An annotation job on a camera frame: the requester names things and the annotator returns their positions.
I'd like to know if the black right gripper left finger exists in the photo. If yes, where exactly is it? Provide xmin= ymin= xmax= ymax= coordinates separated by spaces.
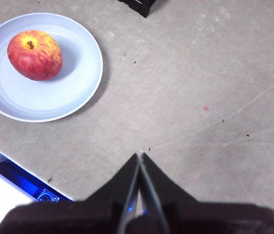
xmin=0 ymin=153 xmax=141 ymax=234

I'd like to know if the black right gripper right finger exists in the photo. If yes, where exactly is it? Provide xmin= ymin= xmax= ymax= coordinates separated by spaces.
xmin=140 ymin=152 xmax=274 ymax=234

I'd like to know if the blue plate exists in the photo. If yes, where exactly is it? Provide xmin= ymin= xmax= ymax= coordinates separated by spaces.
xmin=0 ymin=12 xmax=104 ymax=123

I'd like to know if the red yellow apple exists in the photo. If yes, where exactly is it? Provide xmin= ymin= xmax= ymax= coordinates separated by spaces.
xmin=7 ymin=30 xmax=63 ymax=81

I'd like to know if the black plate rack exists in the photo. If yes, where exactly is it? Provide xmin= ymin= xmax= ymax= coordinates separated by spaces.
xmin=116 ymin=0 xmax=157 ymax=19

